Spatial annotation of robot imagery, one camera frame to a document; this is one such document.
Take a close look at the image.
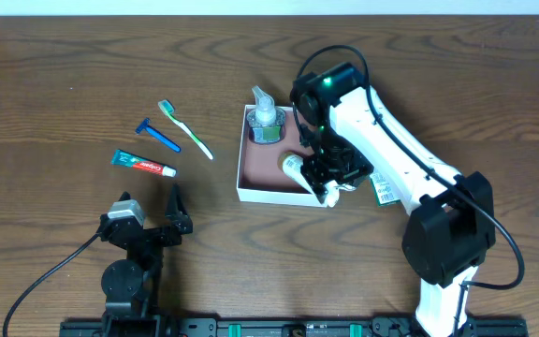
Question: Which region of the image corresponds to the green white toothbrush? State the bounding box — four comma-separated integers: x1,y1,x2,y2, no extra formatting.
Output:
157,99,214,160

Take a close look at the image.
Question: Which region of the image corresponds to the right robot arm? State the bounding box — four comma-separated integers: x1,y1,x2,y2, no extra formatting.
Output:
290,63,496,336

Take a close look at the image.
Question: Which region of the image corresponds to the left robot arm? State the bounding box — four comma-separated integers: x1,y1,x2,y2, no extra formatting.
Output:
97,185,193,336

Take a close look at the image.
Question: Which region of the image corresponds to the left black cable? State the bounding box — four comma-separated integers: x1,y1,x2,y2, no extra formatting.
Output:
1,231,103,337

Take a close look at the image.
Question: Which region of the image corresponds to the green white small packet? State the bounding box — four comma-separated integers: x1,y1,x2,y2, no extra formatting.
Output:
370,169,401,207

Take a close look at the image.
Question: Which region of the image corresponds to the blue disposable razor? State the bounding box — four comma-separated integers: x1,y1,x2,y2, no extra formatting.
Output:
135,118,182,153

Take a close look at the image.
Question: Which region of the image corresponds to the Colgate toothpaste tube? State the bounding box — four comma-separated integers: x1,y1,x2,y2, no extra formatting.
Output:
110,149,177,177

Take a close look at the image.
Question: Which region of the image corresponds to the white lotion tube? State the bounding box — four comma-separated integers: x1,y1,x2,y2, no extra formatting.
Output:
278,152,356,207

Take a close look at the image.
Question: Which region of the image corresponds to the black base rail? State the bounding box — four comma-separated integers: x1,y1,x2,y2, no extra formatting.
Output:
58,315,530,337

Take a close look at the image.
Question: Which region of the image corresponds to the clear pump soap bottle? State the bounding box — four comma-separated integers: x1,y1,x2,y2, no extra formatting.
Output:
246,86,285,144

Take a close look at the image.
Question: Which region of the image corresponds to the white open cardboard box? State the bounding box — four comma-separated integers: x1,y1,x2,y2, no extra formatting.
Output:
236,105,327,208

